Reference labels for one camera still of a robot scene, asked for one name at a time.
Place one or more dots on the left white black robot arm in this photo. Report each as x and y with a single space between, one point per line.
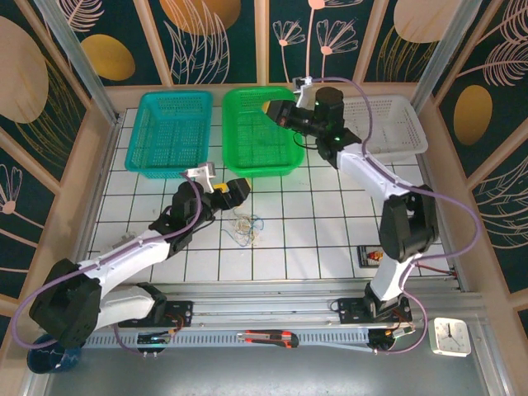
123 257

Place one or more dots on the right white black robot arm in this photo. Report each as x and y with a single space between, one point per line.
371 173

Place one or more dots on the green plastic basket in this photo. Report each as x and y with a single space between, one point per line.
251 144

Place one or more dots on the clear plastic piece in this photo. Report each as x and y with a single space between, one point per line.
125 238

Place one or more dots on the white plastic basket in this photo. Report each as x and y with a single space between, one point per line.
396 123

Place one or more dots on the teal plastic basket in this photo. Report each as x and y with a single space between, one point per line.
169 136

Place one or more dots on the small black circuit board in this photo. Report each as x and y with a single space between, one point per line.
154 339

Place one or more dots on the red black utility knife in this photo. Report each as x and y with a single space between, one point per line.
268 338

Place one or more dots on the dark blue mug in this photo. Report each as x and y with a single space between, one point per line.
41 363

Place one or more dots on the white square clock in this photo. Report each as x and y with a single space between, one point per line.
449 338

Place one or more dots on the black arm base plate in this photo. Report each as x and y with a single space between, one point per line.
350 311
183 313

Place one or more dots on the aluminium mounting rail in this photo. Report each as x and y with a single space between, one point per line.
268 307

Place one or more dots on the aluminium frame post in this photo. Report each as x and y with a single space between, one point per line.
78 57
445 49

